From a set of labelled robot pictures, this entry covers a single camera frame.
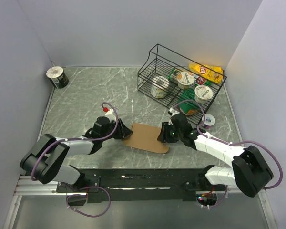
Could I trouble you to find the yogurt cup upper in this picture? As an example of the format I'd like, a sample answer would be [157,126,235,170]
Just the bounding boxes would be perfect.
[177,71,195,90]

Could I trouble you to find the green snack package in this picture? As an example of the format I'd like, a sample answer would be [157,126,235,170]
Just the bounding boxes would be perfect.
[178,88,198,116]

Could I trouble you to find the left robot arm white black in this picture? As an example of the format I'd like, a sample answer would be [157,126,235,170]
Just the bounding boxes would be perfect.
[20,116,133,192]

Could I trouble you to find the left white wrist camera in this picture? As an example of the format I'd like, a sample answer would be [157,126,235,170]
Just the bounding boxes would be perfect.
[103,107,118,119]

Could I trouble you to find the black chip can white lid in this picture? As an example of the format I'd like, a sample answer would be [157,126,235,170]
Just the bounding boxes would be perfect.
[46,66,69,89]

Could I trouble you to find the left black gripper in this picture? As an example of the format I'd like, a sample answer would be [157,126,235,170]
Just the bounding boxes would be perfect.
[101,118,133,141]

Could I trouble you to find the wrapped toilet paper roll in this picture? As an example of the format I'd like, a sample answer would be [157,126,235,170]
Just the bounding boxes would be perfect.
[151,76,169,99]

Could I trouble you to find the red green snack packet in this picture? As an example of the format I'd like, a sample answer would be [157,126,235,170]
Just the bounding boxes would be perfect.
[169,68,213,87]

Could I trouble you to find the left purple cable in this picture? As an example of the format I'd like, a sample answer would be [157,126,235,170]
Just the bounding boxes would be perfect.
[30,102,120,217]

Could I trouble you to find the yogurt cup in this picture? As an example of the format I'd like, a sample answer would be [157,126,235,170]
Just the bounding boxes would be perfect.
[194,85,214,104]
[177,71,195,90]

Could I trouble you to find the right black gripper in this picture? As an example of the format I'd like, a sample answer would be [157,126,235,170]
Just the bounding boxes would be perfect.
[157,122,183,143]

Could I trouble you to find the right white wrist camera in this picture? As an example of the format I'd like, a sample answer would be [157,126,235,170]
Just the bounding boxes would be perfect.
[168,108,180,116]

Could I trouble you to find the purple cable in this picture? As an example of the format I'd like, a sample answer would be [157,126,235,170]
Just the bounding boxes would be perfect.
[171,99,283,209]
[30,102,120,217]

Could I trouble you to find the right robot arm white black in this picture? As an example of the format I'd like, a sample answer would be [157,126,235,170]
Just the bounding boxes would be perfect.
[158,109,274,197]

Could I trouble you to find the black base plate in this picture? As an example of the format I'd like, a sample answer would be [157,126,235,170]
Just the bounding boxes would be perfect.
[56,165,236,203]

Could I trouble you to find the black wire basket rack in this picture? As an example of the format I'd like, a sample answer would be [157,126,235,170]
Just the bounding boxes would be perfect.
[137,44,226,125]

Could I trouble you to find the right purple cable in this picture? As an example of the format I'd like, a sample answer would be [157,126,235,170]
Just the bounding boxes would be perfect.
[171,99,283,209]

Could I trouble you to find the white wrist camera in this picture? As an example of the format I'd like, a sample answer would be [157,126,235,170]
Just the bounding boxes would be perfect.
[103,107,118,119]
[168,108,180,116]

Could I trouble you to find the yogurt cup lower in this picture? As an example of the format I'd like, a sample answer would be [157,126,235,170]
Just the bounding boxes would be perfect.
[194,85,214,104]

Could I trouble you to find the brown cardboard box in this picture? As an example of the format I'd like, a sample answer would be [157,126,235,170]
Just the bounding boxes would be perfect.
[123,123,169,154]

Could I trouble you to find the yellow chips bag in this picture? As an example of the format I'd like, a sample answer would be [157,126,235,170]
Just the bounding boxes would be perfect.
[189,63,223,84]

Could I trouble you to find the small blue white cup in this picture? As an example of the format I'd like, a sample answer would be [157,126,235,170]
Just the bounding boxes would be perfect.
[202,114,216,129]

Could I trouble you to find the aluminium rail frame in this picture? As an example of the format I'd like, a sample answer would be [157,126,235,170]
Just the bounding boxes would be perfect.
[4,176,277,229]

